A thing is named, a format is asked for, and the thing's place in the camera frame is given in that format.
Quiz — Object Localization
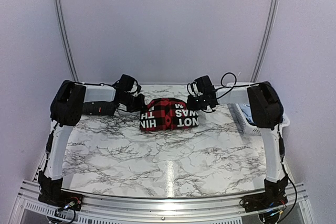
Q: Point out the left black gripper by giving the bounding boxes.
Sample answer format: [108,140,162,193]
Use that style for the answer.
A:
[120,93,148,113]

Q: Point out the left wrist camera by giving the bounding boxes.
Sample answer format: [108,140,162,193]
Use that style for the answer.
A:
[116,74,141,94]

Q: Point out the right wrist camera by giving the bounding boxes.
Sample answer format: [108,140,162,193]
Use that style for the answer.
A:
[186,81,199,98]

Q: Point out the right wall aluminium profile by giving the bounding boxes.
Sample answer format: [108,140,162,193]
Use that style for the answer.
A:
[250,0,280,82]

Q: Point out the wall aluminium profile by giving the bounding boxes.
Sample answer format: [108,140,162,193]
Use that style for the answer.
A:
[54,0,79,82]
[250,0,280,82]

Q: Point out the left wall aluminium profile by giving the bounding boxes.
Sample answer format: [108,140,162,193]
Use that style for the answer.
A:
[54,0,79,82]

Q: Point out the white plastic laundry basket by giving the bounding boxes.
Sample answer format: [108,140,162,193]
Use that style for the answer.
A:
[230,104,290,137]

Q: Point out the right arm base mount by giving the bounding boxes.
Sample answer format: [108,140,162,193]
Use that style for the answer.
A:
[239,192,288,212]

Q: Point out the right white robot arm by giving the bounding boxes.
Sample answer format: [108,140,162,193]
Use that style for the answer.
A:
[186,76,289,207]

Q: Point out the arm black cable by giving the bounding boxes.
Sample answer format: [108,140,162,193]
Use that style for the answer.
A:
[81,82,119,88]
[220,72,238,90]

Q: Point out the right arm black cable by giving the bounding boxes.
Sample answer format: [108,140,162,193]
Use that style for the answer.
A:
[220,72,238,90]

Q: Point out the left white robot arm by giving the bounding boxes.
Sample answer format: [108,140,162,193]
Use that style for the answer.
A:
[38,74,144,206]

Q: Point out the light blue shirt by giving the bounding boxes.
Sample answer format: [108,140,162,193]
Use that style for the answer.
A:
[239,104,256,126]

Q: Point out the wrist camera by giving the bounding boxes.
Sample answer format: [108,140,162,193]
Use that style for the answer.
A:
[186,81,199,98]
[116,74,141,94]

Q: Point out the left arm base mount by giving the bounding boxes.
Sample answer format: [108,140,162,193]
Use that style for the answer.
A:
[38,190,83,211]

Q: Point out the aluminium table front rail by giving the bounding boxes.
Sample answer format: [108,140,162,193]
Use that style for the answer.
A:
[10,179,316,224]

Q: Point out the red black plaid shirt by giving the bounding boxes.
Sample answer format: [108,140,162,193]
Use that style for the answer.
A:
[139,98,199,131]

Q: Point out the black pinstripe shirt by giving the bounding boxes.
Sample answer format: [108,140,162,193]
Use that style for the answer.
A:
[82,101,116,116]

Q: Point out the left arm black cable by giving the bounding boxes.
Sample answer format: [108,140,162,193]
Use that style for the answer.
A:
[81,82,119,88]

